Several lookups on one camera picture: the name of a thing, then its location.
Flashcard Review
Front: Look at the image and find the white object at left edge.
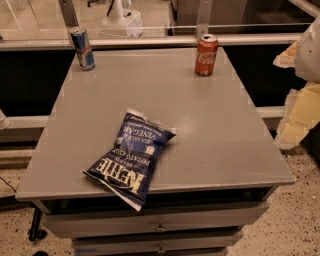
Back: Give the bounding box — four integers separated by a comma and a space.
0, 109, 10, 130

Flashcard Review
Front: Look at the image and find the metal railing frame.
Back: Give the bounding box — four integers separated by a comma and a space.
0, 0, 320, 51

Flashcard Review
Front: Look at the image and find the blue redbull can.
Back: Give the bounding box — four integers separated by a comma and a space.
70, 27, 95, 71

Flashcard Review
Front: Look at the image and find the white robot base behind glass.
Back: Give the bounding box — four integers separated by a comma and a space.
101, 0, 143, 38

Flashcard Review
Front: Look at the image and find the black caster wheel leg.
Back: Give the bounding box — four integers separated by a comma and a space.
28, 208, 47, 242

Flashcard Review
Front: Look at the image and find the red coca-cola can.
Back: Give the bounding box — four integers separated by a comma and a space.
195, 34, 218, 76

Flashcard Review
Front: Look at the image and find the lower drawer metal knob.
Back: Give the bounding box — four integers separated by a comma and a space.
157, 245, 166, 254

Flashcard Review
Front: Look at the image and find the black floor cable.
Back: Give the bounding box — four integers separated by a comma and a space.
0, 176, 18, 194

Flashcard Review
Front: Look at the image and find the blue kettle chip bag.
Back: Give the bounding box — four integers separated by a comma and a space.
84, 109, 176, 211

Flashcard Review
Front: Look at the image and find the upper drawer metal knob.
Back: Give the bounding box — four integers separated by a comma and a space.
155, 221, 166, 233

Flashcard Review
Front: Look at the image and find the grey drawer cabinet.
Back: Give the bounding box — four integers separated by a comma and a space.
17, 48, 294, 256

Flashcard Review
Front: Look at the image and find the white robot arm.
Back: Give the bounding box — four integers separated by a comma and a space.
273, 17, 320, 149

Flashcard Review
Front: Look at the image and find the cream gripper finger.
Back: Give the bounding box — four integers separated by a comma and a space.
273, 42, 298, 68
275, 82, 320, 149

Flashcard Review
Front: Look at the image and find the drawer metal knob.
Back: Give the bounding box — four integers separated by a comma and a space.
157, 245, 166, 254
155, 221, 166, 233

